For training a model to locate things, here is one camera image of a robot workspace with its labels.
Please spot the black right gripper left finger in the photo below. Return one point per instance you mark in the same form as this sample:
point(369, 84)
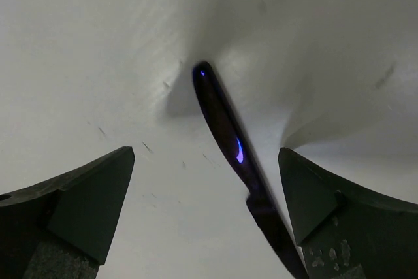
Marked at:
point(63, 227)

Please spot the dark blue serrated knife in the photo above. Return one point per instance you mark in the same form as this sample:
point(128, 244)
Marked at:
point(225, 128)

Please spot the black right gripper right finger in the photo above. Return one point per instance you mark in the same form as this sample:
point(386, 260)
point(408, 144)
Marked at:
point(344, 229)

